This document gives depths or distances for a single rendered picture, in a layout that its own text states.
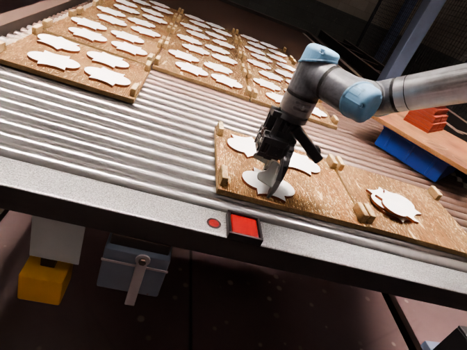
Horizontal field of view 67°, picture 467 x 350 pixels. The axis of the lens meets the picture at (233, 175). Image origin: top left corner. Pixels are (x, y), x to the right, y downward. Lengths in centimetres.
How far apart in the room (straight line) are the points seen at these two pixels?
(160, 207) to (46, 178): 23
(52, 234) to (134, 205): 18
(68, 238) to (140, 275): 16
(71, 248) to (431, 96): 79
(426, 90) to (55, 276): 86
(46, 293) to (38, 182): 27
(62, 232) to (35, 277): 13
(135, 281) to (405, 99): 68
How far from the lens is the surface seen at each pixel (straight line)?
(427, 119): 184
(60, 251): 84
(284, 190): 93
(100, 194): 76
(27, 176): 78
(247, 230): 76
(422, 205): 133
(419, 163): 167
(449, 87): 80
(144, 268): 78
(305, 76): 78
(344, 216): 98
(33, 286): 90
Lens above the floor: 138
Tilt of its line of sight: 30 degrees down
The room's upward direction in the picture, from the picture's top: 23 degrees clockwise
